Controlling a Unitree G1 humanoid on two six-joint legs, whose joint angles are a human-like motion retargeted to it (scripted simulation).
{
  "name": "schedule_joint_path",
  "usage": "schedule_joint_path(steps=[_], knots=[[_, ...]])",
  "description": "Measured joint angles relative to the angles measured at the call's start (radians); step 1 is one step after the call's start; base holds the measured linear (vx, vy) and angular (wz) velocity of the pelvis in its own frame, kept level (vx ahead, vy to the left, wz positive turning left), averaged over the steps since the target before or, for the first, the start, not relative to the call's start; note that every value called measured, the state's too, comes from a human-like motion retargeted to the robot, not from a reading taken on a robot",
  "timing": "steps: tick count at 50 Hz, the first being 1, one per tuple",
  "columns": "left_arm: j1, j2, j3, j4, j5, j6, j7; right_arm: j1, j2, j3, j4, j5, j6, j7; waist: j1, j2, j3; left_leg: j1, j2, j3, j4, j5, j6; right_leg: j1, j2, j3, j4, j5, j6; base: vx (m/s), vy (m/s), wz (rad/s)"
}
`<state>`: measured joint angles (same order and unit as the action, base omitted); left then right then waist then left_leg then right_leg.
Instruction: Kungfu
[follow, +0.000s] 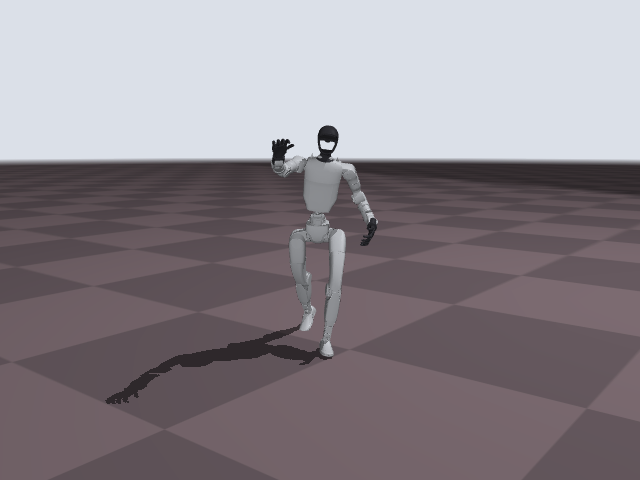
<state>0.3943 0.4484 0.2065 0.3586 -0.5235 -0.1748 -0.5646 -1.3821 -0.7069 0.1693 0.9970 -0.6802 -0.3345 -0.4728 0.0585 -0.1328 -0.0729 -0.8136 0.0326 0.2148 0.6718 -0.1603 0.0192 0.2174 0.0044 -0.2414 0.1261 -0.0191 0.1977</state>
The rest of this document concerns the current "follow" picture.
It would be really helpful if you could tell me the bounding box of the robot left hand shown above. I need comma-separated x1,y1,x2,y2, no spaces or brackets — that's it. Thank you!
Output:
360,218,377,246

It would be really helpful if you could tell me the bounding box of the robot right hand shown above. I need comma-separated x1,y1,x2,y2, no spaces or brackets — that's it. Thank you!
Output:
272,139,294,165

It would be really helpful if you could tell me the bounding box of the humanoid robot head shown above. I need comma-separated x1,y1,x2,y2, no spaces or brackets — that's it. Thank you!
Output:
317,126,339,163

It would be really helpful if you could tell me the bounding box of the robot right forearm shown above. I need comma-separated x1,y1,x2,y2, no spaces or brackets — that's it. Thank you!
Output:
271,160,286,174

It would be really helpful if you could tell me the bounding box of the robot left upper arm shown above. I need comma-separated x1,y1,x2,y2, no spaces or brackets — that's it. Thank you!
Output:
342,163,365,205

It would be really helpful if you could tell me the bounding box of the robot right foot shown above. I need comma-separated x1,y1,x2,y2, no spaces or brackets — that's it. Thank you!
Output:
300,305,316,331

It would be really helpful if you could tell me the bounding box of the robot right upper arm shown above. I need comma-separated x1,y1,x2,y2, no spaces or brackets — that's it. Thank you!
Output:
277,156,307,178

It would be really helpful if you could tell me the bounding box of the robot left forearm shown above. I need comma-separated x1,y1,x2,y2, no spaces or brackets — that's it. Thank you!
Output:
358,191,378,225

